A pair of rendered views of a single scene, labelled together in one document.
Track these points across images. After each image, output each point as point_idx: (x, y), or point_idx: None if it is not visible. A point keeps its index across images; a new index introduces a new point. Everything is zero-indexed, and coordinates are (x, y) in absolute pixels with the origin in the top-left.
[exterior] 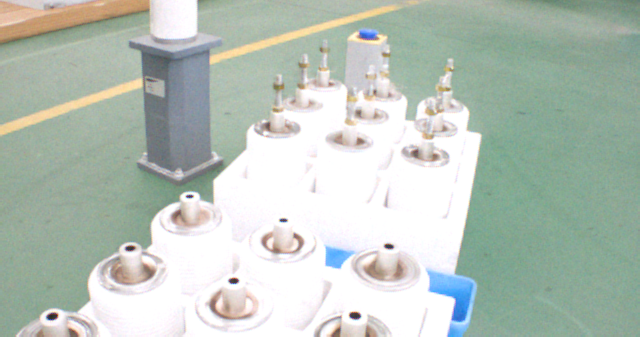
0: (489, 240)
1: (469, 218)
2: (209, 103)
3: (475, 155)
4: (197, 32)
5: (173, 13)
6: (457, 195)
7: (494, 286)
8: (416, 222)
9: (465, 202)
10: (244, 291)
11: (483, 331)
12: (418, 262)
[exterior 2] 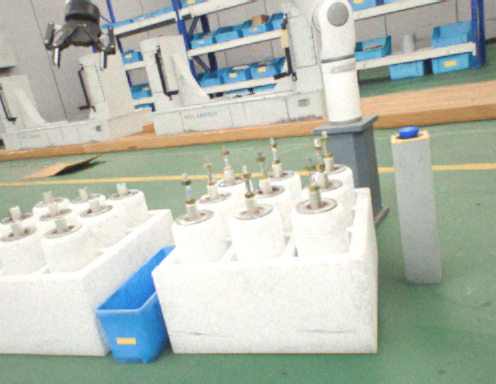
0: (315, 375)
1: (359, 357)
2: (356, 175)
3: (296, 262)
4: (352, 118)
5: (327, 102)
6: (208, 264)
7: (228, 381)
8: (167, 256)
9: (196, 268)
10: (50, 208)
11: (165, 377)
12: (65, 236)
